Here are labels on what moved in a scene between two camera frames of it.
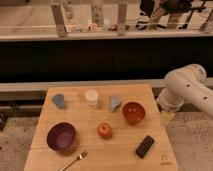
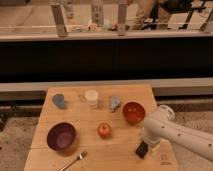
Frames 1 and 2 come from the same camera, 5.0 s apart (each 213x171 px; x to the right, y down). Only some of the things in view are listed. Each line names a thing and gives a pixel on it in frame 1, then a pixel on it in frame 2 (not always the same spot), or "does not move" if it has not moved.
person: (174, 18) → (144, 9)
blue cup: (59, 100) does not move
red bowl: (134, 112) does not move
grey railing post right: (122, 19) does not move
